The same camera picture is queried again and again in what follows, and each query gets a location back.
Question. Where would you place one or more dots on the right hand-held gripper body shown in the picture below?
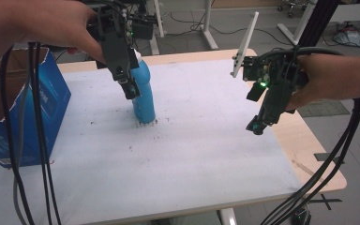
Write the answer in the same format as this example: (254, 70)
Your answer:
(276, 93)

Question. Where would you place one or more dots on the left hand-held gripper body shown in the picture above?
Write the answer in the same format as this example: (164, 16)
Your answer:
(118, 50)

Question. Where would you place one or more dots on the blue plastic bottle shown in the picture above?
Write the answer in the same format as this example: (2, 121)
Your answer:
(145, 103)

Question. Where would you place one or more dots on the blue cardboard box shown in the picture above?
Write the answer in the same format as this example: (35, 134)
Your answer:
(47, 103)

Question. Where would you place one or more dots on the person's right hand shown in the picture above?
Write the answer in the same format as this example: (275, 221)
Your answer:
(318, 78)

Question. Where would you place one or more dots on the person's left hand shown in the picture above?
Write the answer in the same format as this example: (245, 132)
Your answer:
(59, 22)

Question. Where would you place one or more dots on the white desk leg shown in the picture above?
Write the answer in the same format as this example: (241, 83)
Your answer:
(157, 25)
(208, 25)

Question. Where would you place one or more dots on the dark floor mat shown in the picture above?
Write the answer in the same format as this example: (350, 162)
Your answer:
(323, 108)

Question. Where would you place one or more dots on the white table mat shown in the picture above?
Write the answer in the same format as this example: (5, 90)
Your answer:
(184, 150)

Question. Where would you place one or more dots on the grey cloth bundle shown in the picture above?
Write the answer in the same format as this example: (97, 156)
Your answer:
(350, 37)

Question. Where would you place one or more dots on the black floor tape cross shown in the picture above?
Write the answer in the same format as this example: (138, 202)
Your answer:
(325, 200)

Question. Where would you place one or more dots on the white desk frame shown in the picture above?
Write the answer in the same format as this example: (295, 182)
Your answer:
(303, 22)

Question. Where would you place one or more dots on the black stand post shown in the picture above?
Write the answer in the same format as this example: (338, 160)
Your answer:
(317, 22)

